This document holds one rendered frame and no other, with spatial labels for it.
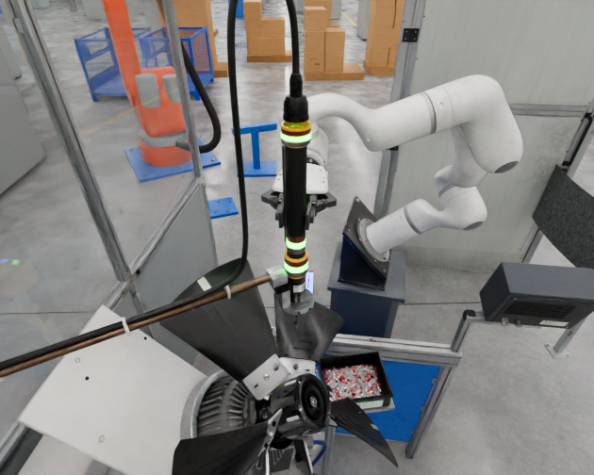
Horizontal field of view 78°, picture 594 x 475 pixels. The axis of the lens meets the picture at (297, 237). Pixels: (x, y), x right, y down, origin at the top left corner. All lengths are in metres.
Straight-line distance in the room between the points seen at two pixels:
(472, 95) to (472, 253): 2.33
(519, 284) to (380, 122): 0.67
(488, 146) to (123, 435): 0.98
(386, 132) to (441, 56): 1.62
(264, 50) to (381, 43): 2.81
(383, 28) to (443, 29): 6.38
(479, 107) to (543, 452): 1.95
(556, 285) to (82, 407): 1.21
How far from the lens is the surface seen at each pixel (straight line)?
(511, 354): 2.76
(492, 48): 2.46
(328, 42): 8.15
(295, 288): 0.70
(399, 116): 0.81
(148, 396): 0.93
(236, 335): 0.81
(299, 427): 0.84
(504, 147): 0.96
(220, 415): 0.92
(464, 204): 1.31
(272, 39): 9.82
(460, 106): 0.84
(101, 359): 0.90
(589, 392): 2.83
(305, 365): 0.95
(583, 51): 2.64
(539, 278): 1.27
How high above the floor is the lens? 1.98
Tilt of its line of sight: 37 degrees down
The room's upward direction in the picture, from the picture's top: straight up
